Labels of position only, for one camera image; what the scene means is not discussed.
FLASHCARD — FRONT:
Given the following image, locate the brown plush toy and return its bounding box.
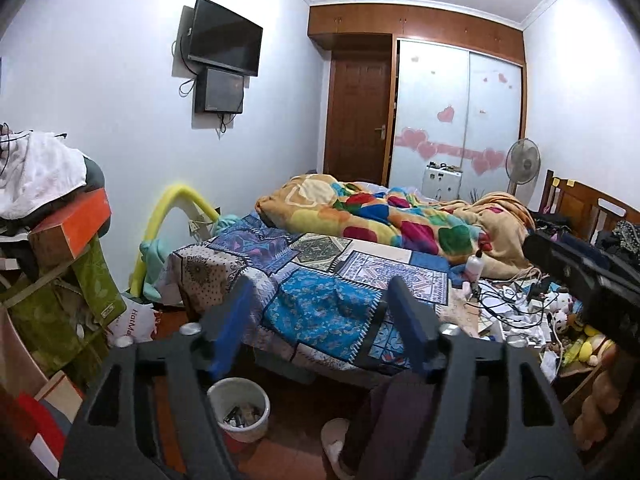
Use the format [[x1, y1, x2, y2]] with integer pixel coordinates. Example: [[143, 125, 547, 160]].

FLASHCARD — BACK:
[[572, 360, 622, 452]]

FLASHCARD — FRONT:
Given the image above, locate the red box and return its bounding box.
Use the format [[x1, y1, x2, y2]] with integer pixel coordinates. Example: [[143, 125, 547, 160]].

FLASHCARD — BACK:
[[15, 392, 72, 462]]

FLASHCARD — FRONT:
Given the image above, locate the yellow plush toy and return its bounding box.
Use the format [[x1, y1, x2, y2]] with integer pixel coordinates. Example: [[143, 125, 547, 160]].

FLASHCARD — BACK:
[[570, 327, 619, 367]]

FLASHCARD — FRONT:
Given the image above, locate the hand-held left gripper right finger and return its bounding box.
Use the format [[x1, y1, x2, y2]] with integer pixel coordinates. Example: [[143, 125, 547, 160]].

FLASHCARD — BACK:
[[387, 276, 586, 480]]

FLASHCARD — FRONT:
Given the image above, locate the yellow foam tube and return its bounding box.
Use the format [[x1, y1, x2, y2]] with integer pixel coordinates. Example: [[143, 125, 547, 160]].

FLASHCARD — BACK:
[[131, 183, 221, 297]]

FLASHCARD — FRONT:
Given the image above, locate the orange cardboard box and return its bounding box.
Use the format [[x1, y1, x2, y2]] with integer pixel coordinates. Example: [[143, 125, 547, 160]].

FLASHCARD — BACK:
[[27, 187, 113, 264]]

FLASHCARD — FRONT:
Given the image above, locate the brown wooden door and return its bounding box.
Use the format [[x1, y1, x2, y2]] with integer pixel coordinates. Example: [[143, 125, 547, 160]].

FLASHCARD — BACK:
[[322, 57, 394, 187]]

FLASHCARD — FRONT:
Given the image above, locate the small wall monitor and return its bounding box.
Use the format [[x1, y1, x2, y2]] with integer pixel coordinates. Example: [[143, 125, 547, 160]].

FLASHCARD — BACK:
[[194, 67, 246, 116]]

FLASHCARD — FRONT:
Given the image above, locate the white cloth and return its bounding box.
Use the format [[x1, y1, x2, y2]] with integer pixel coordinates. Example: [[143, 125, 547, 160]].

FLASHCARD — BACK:
[[0, 130, 92, 221]]

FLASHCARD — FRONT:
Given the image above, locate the white slipper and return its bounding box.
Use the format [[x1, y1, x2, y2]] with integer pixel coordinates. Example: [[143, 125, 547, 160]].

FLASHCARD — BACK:
[[320, 417, 354, 479]]

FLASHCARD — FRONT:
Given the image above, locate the colourful heart-print blanket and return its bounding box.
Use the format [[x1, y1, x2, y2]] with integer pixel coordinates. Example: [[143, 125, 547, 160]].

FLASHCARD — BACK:
[[256, 174, 537, 267]]

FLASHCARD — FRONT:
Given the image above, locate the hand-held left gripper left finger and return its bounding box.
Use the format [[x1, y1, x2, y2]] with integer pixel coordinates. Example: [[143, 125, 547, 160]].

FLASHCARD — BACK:
[[57, 276, 255, 480]]

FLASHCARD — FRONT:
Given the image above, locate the wooden headboard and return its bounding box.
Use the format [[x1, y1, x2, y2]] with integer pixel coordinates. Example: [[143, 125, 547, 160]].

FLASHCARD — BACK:
[[542, 170, 640, 252]]

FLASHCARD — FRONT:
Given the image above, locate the white pump lotion bottle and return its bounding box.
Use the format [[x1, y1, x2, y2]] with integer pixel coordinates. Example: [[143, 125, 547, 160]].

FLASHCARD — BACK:
[[465, 247, 487, 282]]

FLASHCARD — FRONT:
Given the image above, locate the white trash bin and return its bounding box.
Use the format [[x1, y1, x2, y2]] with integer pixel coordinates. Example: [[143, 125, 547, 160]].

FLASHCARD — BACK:
[[206, 377, 271, 444]]

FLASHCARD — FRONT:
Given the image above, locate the standing electric fan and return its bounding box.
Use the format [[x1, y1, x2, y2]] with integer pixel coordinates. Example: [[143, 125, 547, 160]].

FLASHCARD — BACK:
[[505, 138, 542, 199]]

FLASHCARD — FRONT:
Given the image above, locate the tangle of cables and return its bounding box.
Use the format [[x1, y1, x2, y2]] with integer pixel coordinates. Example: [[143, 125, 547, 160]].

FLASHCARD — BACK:
[[465, 269, 557, 347]]

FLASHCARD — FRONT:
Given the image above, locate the black wall television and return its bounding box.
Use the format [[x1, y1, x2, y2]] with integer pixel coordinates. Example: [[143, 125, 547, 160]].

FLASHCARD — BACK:
[[186, 0, 264, 78]]

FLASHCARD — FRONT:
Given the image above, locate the white shopping bag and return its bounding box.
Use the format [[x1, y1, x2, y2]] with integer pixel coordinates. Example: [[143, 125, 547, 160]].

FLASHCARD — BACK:
[[107, 295, 157, 349]]

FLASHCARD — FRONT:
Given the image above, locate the small white cabinet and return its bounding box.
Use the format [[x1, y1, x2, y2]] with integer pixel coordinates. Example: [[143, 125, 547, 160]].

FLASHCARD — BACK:
[[422, 162, 464, 204]]

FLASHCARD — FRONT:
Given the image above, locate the wardrobe with pink hearts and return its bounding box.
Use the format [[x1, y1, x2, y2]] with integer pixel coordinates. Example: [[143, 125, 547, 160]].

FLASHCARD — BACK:
[[307, 2, 527, 206]]

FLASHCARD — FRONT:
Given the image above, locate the green patterned bag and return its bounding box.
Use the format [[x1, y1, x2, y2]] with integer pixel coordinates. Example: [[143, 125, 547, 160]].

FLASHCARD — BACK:
[[7, 235, 127, 377]]

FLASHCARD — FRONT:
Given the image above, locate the blue patchwork bedspread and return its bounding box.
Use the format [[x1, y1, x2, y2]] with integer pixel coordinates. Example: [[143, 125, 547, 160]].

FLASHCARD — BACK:
[[167, 215, 452, 377]]

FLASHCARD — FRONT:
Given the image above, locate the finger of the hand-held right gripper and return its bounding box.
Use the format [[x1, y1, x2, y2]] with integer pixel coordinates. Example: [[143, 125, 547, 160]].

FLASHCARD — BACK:
[[522, 230, 601, 291]]

